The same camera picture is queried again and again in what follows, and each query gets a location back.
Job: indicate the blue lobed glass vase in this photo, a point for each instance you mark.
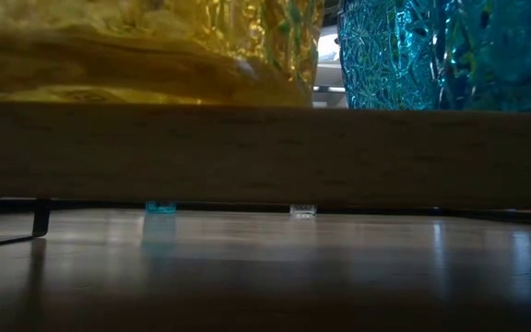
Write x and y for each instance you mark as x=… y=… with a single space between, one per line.
x=160 y=208

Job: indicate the clear square glass vase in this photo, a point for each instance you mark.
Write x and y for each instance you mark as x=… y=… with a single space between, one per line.
x=302 y=212

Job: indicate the blue round glass vase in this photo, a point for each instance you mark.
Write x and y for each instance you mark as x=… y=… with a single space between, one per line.
x=454 y=55

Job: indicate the yellow glass vase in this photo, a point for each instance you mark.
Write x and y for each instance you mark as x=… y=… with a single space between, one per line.
x=132 y=55

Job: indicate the black aluminium table frame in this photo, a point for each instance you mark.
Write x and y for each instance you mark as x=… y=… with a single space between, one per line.
x=228 y=207

